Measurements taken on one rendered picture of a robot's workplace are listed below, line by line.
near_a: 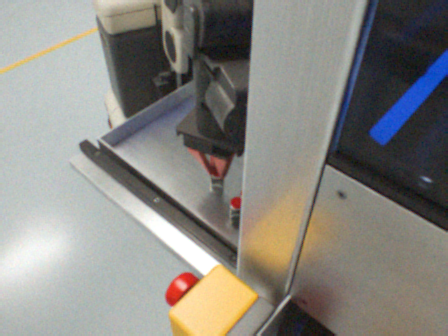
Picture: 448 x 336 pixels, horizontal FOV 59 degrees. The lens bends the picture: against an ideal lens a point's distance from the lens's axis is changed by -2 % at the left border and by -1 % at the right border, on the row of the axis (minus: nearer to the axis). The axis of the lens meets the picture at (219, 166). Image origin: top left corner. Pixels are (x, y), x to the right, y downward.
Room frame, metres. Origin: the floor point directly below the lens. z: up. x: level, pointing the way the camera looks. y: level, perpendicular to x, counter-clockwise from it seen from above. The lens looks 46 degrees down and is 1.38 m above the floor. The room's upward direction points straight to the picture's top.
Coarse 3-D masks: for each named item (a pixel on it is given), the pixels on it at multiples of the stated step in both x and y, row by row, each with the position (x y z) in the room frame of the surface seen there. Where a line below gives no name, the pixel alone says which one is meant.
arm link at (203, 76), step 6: (192, 60) 0.43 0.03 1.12; (198, 60) 0.43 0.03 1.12; (204, 60) 0.42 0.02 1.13; (198, 66) 0.41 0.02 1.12; (204, 66) 0.41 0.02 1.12; (198, 72) 0.41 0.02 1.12; (204, 72) 0.40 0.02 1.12; (210, 72) 0.39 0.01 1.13; (216, 72) 0.39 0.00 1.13; (198, 78) 0.41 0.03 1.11; (204, 78) 0.40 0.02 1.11; (210, 78) 0.40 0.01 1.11; (198, 84) 0.41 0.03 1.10; (204, 84) 0.40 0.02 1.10; (198, 90) 0.41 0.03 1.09; (204, 90) 0.40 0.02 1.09; (198, 96) 0.41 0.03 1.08; (204, 96) 0.40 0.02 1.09; (204, 102) 0.40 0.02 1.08
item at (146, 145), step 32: (192, 96) 0.68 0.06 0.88; (128, 128) 0.56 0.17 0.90; (160, 128) 0.58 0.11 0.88; (128, 160) 0.46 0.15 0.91; (160, 160) 0.49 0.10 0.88; (192, 160) 0.49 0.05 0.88; (160, 192) 0.40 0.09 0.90; (192, 192) 0.42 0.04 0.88; (224, 192) 0.42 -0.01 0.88; (224, 224) 0.35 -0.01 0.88
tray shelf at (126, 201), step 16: (96, 144) 0.53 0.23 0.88; (80, 160) 0.49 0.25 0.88; (96, 176) 0.45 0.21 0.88; (112, 176) 0.45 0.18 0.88; (112, 192) 0.42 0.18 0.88; (128, 192) 0.42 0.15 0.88; (128, 208) 0.39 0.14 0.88; (144, 208) 0.39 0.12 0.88; (144, 224) 0.36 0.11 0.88; (160, 224) 0.36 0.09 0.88; (160, 240) 0.33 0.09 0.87; (176, 240) 0.33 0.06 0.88; (192, 240) 0.33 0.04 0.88; (176, 256) 0.31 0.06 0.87; (192, 256) 0.30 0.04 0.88; (208, 256) 0.30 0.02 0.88
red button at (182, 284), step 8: (184, 272) 0.20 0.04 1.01; (176, 280) 0.19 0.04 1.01; (184, 280) 0.19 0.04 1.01; (192, 280) 0.19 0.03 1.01; (200, 280) 0.20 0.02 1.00; (168, 288) 0.19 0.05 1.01; (176, 288) 0.18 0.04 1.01; (184, 288) 0.18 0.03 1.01; (168, 296) 0.18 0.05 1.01; (176, 296) 0.18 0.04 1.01; (168, 304) 0.18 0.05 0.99
